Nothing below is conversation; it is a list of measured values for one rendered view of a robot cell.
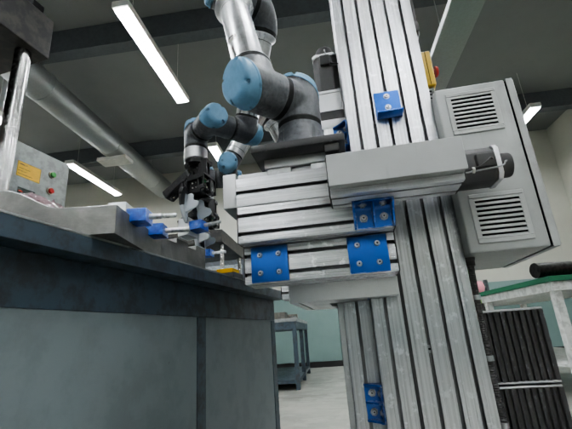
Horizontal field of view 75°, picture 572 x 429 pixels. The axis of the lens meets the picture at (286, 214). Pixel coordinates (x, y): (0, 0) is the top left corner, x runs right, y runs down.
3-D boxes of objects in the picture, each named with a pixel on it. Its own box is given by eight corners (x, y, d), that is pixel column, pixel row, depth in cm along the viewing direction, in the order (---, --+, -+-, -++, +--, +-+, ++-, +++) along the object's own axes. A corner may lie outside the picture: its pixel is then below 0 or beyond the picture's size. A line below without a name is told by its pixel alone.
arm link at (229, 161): (289, 79, 157) (236, 174, 140) (286, 95, 167) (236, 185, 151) (265, 67, 157) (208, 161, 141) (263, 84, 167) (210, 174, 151)
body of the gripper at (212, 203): (213, 225, 147) (213, 197, 150) (192, 228, 148) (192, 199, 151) (220, 230, 154) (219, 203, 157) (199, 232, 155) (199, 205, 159)
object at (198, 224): (225, 232, 110) (225, 215, 113) (216, 227, 106) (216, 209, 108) (187, 241, 115) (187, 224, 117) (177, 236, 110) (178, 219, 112)
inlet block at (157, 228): (191, 243, 89) (191, 220, 91) (186, 237, 85) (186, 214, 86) (136, 246, 89) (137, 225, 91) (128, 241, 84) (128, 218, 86)
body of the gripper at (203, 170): (203, 188, 111) (203, 153, 115) (178, 195, 113) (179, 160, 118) (216, 197, 118) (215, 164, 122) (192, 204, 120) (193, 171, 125)
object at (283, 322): (311, 373, 608) (306, 314, 636) (301, 390, 428) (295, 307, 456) (269, 375, 615) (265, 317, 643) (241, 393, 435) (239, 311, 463)
